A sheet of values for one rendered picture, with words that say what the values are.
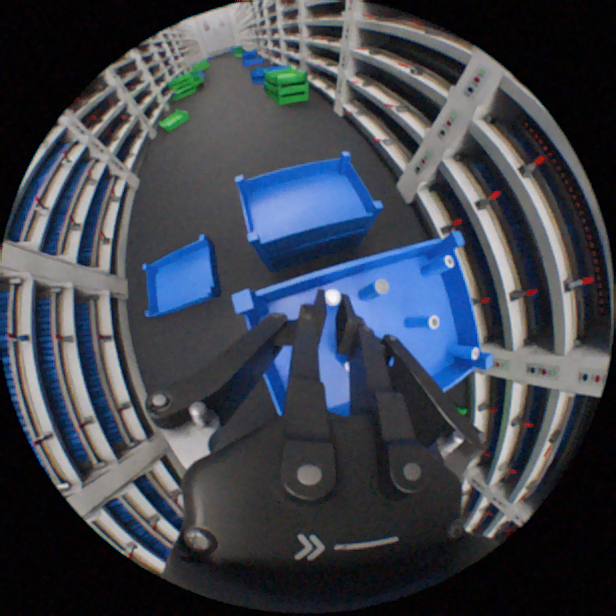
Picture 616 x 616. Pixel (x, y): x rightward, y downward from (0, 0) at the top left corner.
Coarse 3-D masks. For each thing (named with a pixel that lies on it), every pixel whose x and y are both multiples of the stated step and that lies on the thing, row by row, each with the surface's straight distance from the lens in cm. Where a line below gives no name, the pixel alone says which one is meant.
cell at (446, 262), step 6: (444, 258) 27; (450, 258) 27; (432, 264) 29; (438, 264) 28; (444, 264) 27; (450, 264) 27; (420, 270) 31; (426, 270) 30; (432, 270) 29; (438, 270) 28; (444, 270) 28; (426, 276) 31
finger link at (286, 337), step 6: (288, 324) 12; (294, 324) 12; (282, 330) 12; (288, 330) 12; (294, 330) 12; (276, 336) 12; (282, 336) 12; (288, 336) 12; (294, 336) 12; (276, 342) 12; (282, 342) 12; (288, 342) 12
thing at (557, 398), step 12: (552, 396) 69; (564, 396) 71; (588, 396) 86; (552, 408) 70; (552, 420) 72; (540, 432) 79; (552, 432) 78; (576, 432) 96; (540, 444) 81; (540, 456) 83; (564, 456) 105; (528, 468) 91; (528, 480) 95; (516, 492) 105; (540, 492) 118; (516, 504) 112
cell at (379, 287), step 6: (372, 282) 21; (378, 282) 20; (384, 282) 21; (366, 288) 23; (372, 288) 21; (378, 288) 20; (384, 288) 20; (360, 294) 25; (366, 294) 23; (372, 294) 21; (378, 294) 20; (384, 294) 20; (366, 300) 25
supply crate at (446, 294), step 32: (384, 256) 23; (416, 256) 32; (288, 288) 22; (352, 288) 26; (416, 288) 30; (448, 288) 34; (256, 320) 24; (384, 320) 27; (448, 320) 34; (288, 352) 25; (320, 352) 25; (416, 352) 30; (480, 352) 33; (448, 384) 29
